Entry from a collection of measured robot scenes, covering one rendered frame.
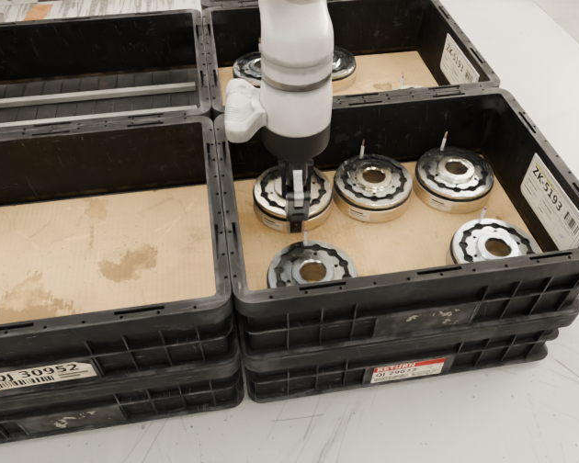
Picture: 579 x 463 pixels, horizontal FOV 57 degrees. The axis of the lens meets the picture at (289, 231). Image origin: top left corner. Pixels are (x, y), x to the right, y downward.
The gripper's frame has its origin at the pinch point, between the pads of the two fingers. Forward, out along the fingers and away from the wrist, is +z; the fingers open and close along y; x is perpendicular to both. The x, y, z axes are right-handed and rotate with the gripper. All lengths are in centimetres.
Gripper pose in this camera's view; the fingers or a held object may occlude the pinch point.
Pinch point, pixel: (294, 208)
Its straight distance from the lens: 67.7
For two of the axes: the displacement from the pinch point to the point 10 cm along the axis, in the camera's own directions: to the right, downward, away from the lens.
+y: -0.6, -7.4, 6.7
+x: -10.0, 0.4, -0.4
